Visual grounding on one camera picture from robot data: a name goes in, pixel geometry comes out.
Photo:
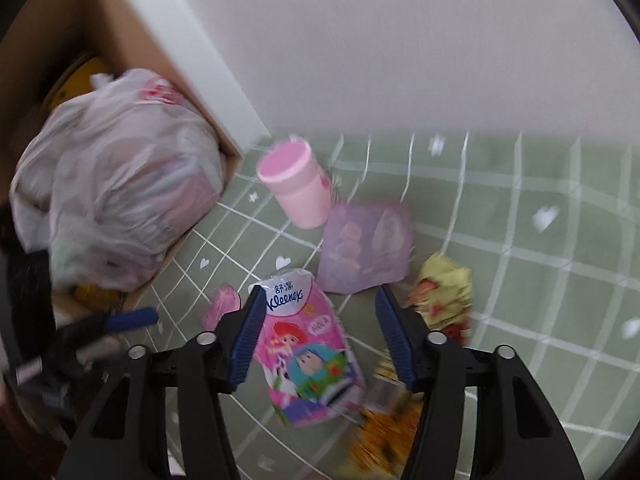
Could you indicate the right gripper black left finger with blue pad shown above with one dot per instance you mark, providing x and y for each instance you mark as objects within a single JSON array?
[{"x": 123, "y": 435}]

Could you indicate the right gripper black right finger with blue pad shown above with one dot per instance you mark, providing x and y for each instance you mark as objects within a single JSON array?
[{"x": 517, "y": 434}]

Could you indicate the white plastic trash bag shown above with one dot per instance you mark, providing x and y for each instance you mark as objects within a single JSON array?
[{"x": 114, "y": 178}]

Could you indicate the orange yellow snack bag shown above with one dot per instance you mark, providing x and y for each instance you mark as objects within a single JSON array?
[{"x": 389, "y": 418}]

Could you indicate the small pink wrapper piece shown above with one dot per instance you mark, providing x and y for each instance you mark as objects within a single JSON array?
[{"x": 226, "y": 300}]

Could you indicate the yellow red crumpled wrapper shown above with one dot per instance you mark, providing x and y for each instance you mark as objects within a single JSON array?
[{"x": 443, "y": 296}]

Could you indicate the green checked bed sheet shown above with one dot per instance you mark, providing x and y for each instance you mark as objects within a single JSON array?
[{"x": 515, "y": 246}]

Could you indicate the pink cartoon tissue pack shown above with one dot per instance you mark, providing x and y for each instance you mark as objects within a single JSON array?
[{"x": 311, "y": 373}]

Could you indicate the purple flat packet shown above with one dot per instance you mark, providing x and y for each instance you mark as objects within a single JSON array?
[{"x": 364, "y": 246}]

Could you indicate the pink plastic bottle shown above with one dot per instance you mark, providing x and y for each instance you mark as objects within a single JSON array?
[{"x": 297, "y": 181}]

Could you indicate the yellow plush toy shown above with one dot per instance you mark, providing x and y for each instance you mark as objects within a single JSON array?
[{"x": 75, "y": 81}]

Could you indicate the wooden shelf unit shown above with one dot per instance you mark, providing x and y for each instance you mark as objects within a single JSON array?
[{"x": 44, "y": 44}]

